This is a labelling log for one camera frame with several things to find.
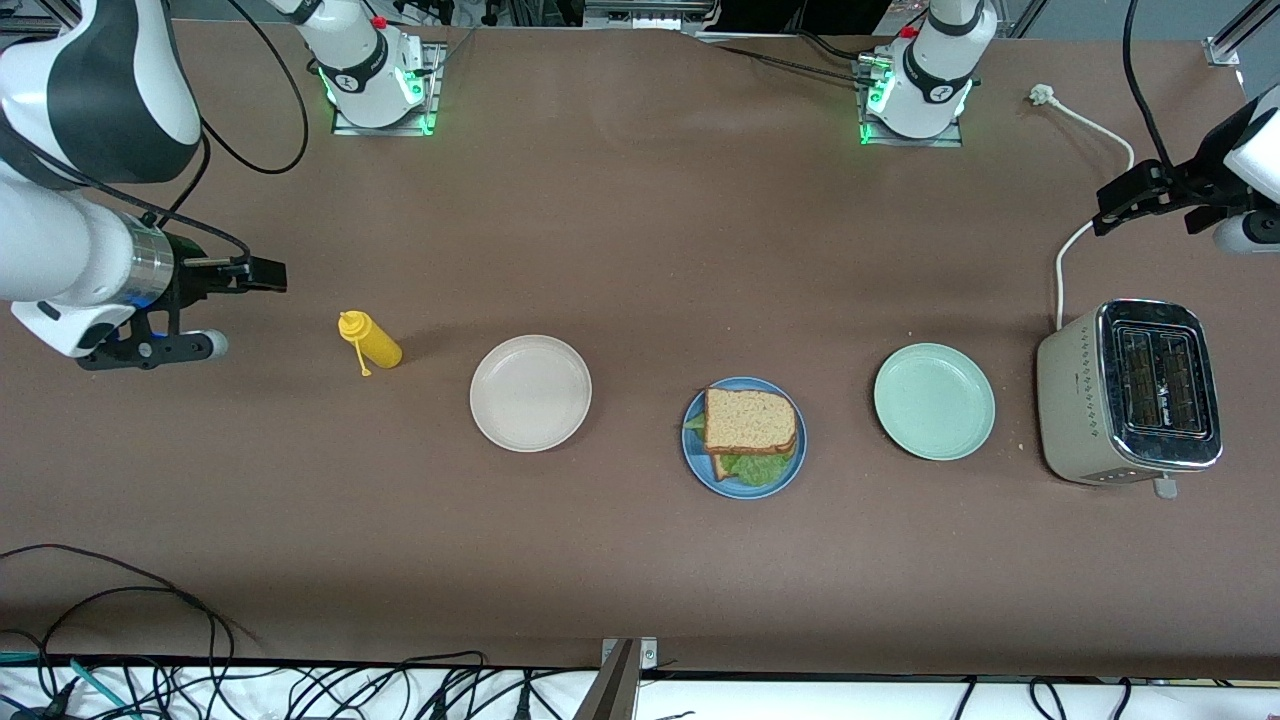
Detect silver metal bracket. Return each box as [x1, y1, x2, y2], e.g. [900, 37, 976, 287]
[600, 637, 659, 673]

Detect thin black base cable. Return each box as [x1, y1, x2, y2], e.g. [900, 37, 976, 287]
[715, 44, 877, 85]

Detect green lettuce leaf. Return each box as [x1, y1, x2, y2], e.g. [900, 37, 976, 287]
[683, 412, 797, 488]

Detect grey power strip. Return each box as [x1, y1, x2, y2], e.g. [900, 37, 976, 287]
[585, 0, 721, 30]

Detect grey metal pole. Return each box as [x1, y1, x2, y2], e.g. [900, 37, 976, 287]
[572, 640, 641, 720]

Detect blue round plate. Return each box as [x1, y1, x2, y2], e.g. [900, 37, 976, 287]
[681, 376, 808, 500]

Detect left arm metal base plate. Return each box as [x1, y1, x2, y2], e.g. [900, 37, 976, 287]
[853, 50, 966, 149]

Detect beige round plate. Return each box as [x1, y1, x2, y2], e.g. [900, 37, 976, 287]
[469, 334, 593, 454]

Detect teal cable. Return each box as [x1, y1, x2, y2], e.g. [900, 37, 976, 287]
[0, 652, 136, 719]

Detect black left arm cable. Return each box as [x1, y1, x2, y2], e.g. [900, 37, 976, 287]
[1122, 0, 1173, 169]

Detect yellow mustard squeeze bottle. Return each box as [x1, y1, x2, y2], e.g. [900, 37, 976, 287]
[337, 310, 404, 378]

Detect aluminium frame profile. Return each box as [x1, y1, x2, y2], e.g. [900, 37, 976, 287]
[1205, 0, 1280, 67]

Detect thick black base cable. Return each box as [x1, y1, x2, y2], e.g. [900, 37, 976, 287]
[795, 27, 873, 61]

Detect long black looped cable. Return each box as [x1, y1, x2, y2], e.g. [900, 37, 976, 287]
[0, 544, 263, 666]

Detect brown bread slice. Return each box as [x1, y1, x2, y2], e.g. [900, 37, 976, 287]
[703, 387, 799, 456]
[708, 436, 799, 484]

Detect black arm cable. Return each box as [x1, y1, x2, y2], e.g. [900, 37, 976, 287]
[1122, 0, 1173, 169]
[0, 0, 310, 269]

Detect light green round plate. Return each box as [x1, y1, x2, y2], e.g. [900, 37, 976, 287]
[873, 343, 997, 462]

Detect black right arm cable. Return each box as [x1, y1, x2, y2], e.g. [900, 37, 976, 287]
[0, 0, 310, 269]

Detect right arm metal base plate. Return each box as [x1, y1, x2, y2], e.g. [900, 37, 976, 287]
[330, 42, 446, 136]

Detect beige chrome toaster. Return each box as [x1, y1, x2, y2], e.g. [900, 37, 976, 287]
[1036, 299, 1224, 499]

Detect white toaster power cord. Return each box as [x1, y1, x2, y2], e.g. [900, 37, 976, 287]
[1030, 85, 1136, 331]

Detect short black looped cable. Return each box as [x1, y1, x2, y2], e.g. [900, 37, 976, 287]
[38, 586, 219, 693]

